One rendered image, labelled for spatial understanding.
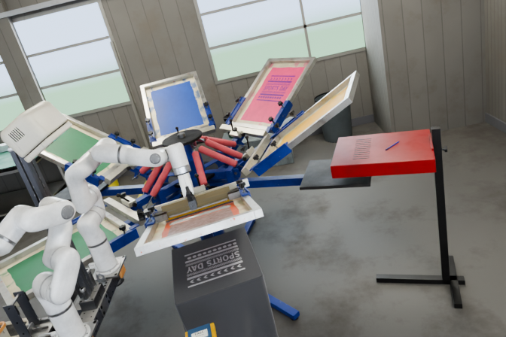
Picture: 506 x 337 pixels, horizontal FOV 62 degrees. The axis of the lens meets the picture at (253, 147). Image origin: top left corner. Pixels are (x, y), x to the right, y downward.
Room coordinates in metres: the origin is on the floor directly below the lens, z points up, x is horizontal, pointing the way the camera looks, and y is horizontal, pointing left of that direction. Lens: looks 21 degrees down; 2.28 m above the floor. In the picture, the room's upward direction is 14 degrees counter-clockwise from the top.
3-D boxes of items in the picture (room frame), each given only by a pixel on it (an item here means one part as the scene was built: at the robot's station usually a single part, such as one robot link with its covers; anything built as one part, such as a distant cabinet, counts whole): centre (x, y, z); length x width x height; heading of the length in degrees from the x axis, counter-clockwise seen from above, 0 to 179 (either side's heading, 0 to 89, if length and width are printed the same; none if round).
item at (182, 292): (1.89, 0.35, 0.95); 0.48 x 0.44 x 0.01; 8
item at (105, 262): (1.79, 0.86, 1.21); 0.16 x 0.13 x 0.15; 86
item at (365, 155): (2.46, -0.81, 1.06); 0.61 x 0.46 x 0.12; 68
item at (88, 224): (1.80, 0.84, 1.37); 0.13 x 0.10 x 0.16; 173
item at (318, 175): (2.74, -0.12, 0.91); 1.34 x 0.41 x 0.08; 68
